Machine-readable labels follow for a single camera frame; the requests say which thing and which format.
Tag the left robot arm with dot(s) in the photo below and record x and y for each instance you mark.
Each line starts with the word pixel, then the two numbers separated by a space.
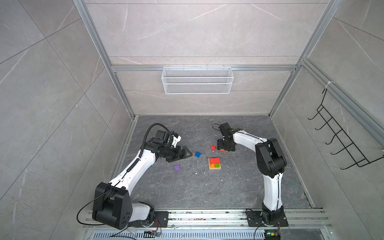
pixel 112 205

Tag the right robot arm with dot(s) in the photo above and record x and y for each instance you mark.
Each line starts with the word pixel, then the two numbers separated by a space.
pixel 270 161

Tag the long natural wood block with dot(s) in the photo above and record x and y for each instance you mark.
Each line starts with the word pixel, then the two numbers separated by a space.
pixel 214 168

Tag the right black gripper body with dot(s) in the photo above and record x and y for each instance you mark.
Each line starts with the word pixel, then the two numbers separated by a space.
pixel 222 144

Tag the aluminium front rail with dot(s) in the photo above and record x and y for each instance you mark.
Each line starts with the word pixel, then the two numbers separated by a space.
pixel 241 218

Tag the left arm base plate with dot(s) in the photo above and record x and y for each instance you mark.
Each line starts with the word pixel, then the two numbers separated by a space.
pixel 157 219

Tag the black wire hook rack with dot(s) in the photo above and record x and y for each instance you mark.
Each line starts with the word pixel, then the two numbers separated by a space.
pixel 340 134

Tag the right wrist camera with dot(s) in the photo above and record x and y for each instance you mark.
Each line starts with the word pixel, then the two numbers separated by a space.
pixel 225 129

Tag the white wire mesh basket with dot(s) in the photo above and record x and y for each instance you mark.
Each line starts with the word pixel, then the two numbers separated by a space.
pixel 194 80

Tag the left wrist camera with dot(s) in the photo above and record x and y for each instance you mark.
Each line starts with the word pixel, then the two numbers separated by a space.
pixel 165 138

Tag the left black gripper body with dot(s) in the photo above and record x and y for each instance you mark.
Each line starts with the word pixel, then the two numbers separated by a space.
pixel 173 154

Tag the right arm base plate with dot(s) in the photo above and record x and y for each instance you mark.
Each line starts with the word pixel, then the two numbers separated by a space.
pixel 264 219

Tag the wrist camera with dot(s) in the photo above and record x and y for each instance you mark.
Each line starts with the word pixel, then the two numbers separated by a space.
pixel 165 138
pixel 225 129

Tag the red rectangular wood block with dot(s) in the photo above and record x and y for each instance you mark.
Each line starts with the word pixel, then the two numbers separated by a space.
pixel 214 161

